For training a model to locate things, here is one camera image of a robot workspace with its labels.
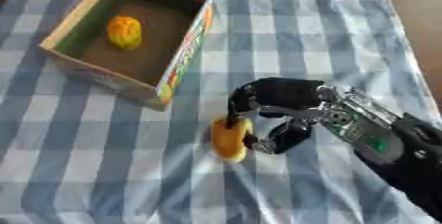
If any tan cardboard box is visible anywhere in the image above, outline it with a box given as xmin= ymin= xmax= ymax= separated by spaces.
xmin=37 ymin=0 xmax=218 ymax=112

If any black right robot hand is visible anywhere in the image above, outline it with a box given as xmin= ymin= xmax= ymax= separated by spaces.
xmin=222 ymin=77 xmax=329 ymax=155

